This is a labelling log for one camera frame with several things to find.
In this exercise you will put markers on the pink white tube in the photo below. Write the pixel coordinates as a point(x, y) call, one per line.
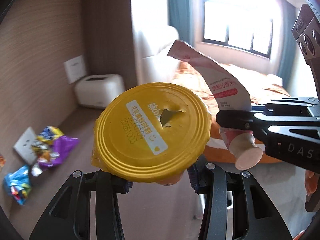
point(230, 94)

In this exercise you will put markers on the blue grey curtain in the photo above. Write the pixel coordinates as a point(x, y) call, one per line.
point(181, 17)

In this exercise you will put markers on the white wall socket upper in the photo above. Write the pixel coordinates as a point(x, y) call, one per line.
point(75, 69)

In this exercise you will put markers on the orange bed blanket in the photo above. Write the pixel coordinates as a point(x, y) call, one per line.
point(261, 88)

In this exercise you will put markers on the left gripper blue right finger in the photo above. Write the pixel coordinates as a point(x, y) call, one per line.
point(196, 177)

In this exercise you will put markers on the window with dark frame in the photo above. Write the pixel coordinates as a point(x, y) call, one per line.
point(237, 26)

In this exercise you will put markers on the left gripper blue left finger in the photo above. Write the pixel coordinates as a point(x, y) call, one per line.
point(126, 187)

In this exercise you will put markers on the white toaster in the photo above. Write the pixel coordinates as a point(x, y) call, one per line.
point(98, 91)

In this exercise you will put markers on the blue snack wrapper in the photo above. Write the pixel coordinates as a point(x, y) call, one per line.
point(17, 184)

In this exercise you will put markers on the yellow lidded cup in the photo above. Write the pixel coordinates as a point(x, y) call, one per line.
point(151, 133)

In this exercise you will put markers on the white padded headboard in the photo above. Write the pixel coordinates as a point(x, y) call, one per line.
point(154, 65)

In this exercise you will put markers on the purple yellow snack wrapper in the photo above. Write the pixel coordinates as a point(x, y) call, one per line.
point(51, 148)

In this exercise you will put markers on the white wall socket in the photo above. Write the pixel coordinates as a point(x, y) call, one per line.
point(75, 69)
point(23, 146)

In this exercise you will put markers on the white wall socket lower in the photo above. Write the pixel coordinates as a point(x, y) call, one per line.
point(23, 146)

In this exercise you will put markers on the colourful sticker strip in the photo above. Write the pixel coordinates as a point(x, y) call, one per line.
point(2, 161)

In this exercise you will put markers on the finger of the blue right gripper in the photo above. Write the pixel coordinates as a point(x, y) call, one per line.
point(258, 108)

